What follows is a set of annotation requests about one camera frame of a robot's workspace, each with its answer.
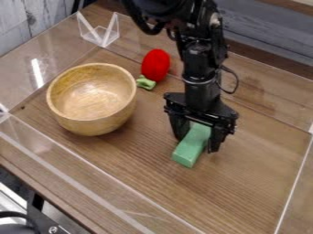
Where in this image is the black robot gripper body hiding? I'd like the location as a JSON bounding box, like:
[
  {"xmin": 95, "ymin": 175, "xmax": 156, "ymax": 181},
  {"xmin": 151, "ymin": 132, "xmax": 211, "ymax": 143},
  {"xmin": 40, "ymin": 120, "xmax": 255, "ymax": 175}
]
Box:
[{"xmin": 163, "ymin": 77, "xmax": 238, "ymax": 135}]

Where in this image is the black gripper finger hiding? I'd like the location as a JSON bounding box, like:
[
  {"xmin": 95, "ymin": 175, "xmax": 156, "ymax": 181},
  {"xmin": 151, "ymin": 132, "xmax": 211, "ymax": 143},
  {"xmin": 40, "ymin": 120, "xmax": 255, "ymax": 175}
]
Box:
[
  {"xmin": 168, "ymin": 112, "xmax": 191, "ymax": 141},
  {"xmin": 207, "ymin": 124, "xmax": 227, "ymax": 154}
]

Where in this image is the green rectangular block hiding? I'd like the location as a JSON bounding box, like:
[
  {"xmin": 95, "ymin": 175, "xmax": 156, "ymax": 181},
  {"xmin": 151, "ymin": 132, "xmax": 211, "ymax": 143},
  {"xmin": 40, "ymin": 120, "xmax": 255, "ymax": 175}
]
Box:
[{"xmin": 171, "ymin": 123, "xmax": 211, "ymax": 168}]

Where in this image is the brown wooden bowl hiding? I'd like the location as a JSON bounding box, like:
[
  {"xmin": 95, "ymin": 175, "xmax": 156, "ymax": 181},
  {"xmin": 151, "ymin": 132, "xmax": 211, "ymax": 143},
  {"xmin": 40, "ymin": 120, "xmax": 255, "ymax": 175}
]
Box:
[{"xmin": 46, "ymin": 63, "xmax": 136, "ymax": 136}]

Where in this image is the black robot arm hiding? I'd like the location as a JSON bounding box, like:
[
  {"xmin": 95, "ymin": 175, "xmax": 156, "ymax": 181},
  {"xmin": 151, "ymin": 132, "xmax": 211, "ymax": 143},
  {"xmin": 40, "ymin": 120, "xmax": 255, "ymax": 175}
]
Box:
[{"xmin": 120, "ymin": 0, "xmax": 238, "ymax": 153}]

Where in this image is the red plush strawberry toy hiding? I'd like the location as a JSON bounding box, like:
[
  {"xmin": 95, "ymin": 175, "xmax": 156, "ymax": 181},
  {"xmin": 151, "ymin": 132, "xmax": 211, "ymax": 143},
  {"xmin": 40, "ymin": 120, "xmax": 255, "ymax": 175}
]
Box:
[{"xmin": 135, "ymin": 48, "xmax": 169, "ymax": 90}]

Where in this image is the black table leg bracket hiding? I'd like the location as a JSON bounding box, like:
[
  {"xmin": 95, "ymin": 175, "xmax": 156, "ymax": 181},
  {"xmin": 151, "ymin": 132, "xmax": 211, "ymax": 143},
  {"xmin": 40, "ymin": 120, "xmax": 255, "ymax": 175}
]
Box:
[{"xmin": 26, "ymin": 193, "xmax": 70, "ymax": 234}]

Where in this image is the black cable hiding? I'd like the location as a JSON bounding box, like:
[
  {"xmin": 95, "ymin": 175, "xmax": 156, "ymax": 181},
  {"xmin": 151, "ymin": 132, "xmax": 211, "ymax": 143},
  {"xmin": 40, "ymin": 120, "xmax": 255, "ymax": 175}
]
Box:
[{"xmin": 0, "ymin": 209, "xmax": 32, "ymax": 234}]

